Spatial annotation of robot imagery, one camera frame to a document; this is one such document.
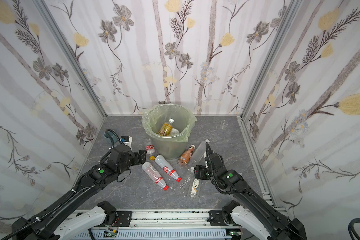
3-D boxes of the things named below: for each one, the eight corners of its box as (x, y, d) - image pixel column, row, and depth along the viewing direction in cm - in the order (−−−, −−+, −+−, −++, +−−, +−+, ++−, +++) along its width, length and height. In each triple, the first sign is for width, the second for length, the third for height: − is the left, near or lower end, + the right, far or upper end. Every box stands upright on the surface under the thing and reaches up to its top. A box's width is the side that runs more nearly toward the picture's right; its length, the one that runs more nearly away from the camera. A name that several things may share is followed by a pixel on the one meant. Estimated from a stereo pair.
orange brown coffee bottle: (178, 163, 95) (178, 160, 92) (189, 146, 104) (190, 142, 100) (185, 167, 94) (185, 163, 90) (196, 149, 102) (196, 145, 99)
